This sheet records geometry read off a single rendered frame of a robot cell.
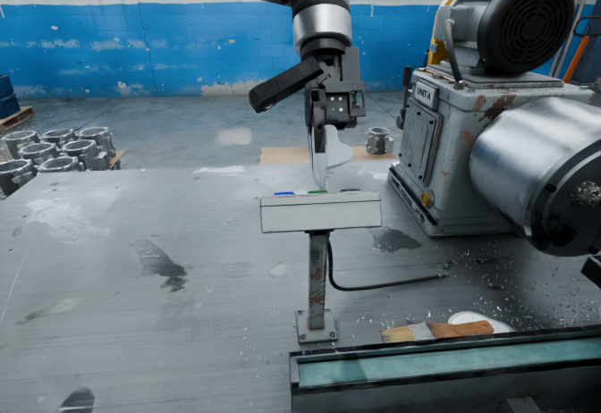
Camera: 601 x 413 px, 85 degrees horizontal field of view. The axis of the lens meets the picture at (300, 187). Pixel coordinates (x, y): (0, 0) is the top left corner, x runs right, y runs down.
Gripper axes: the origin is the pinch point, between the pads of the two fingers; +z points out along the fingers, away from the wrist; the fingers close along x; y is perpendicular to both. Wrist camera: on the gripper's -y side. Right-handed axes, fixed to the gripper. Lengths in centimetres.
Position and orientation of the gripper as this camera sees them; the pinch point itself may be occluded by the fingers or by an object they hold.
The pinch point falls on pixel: (317, 180)
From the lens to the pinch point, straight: 49.5
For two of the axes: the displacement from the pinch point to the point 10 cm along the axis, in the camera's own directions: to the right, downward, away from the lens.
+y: 10.0, -0.5, 0.8
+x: -0.8, 0.7, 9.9
